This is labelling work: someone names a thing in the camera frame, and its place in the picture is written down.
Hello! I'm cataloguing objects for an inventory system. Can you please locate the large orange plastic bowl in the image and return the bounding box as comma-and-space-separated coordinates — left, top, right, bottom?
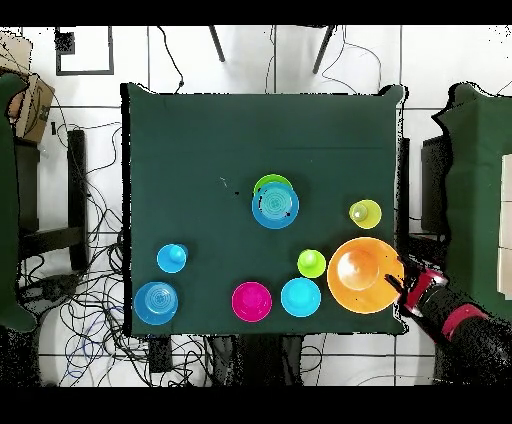
326, 236, 406, 315

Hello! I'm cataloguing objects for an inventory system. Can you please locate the light green plastic cup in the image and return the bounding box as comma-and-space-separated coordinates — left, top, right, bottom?
296, 248, 327, 280

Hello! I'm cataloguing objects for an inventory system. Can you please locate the cyan plastic bowl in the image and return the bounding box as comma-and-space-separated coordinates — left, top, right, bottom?
280, 277, 322, 318

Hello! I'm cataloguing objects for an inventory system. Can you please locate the blue plastic bowl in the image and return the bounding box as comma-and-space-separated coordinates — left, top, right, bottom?
251, 180, 300, 230
133, 281, 180, 326

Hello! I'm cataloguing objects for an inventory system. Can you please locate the pink plastic bowl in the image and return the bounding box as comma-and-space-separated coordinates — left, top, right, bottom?
230, 281, 274, 324

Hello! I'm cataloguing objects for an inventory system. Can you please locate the green plastic bowl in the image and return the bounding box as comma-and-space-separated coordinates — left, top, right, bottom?
253, 172, 294, 192

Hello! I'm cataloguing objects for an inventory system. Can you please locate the yellow plastic cup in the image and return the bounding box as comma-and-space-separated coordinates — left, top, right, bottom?
348, 198, 383, 230

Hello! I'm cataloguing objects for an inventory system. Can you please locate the black equipment cabinet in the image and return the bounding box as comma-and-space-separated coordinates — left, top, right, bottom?
420, 135, 451, 237

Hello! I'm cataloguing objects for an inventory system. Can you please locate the white box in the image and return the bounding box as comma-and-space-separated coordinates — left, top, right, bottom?
496, 153, 512, 301

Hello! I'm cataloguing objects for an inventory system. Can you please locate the green cloth side table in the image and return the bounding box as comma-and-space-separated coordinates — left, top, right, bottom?
431, 82, 512, 321
0, 73, 37, 333

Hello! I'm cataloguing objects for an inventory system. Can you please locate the dark green tablecloth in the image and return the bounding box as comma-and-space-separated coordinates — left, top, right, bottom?
120, 82, 409, 337

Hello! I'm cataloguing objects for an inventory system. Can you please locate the blue plastic cup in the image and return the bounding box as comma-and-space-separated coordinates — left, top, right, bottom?
156, 242, 189, 275

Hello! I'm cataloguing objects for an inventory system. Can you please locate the black tripod leg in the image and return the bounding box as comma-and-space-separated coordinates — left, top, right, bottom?
311, 25, 338, 76
207, 25, 226, 64

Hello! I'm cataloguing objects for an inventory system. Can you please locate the black power adapter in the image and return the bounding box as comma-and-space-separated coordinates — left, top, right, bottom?
148, 336, 174, 374

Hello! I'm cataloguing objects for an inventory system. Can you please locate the black knobbed floor stand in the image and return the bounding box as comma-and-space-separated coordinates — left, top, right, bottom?
41, 275, 79, 303

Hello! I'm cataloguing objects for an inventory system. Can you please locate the brown cardboard box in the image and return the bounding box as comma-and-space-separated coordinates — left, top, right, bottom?
7, 73, 56, 145

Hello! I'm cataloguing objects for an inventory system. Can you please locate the pale cardboard box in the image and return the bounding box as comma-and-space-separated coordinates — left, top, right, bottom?
0, 31, 33, 77

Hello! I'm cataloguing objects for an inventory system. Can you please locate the black floor cable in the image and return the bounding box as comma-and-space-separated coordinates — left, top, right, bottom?
156, 25, 185, 94

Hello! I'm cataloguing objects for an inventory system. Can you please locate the black bench frame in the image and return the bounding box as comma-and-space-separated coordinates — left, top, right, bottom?
15, 129, 89, 273

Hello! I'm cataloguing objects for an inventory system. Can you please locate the black floor frame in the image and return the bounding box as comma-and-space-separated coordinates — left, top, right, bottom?
54, 25, 115, 76

